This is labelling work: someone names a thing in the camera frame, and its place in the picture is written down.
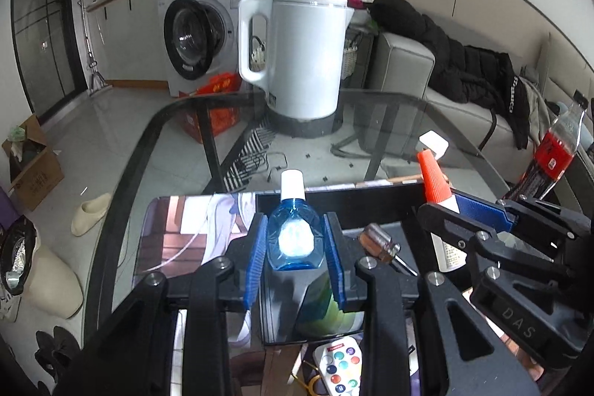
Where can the black cardboard box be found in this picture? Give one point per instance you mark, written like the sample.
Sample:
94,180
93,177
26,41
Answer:
395,208

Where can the white power adapter cube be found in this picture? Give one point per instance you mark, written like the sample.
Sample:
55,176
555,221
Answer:
434,142

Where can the blue bottle white cap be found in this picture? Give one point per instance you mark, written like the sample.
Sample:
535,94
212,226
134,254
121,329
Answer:
294,232

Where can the black jacket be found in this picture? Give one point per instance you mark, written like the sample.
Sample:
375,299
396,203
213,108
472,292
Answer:
454,61

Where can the brown cardboard box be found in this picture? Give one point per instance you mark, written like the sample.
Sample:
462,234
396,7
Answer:
34,170

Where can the white colourful-button remote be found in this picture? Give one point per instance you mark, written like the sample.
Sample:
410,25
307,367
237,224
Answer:
340,366

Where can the glue bottle orange cap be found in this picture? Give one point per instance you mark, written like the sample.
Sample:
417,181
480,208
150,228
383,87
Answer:
438,190

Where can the white washing machine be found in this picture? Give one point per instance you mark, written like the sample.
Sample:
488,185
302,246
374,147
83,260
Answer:
199,38

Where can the beige trash bin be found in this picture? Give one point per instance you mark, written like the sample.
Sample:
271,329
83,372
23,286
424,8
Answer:
31,270

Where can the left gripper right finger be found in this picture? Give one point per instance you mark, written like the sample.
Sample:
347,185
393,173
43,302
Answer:
333,239

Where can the white electric kettle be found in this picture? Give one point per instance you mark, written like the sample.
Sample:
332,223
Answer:
303,61

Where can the brown handle screwdriver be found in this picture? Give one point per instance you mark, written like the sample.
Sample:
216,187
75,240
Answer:
380,245

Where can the beige slipper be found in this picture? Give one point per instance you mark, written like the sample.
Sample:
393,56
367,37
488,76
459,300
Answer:
89,214

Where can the white green power bank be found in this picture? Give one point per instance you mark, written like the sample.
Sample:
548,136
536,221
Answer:
319,315

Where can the yellow plastic tool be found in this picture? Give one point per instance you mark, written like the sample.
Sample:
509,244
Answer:
310,386

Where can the cola bottle red label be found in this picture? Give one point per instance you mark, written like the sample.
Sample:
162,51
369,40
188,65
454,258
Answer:
555,153

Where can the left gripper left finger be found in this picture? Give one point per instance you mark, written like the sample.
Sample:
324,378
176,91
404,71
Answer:
256,237

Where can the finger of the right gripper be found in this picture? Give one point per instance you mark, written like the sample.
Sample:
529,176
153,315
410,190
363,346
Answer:
487,213
454,228

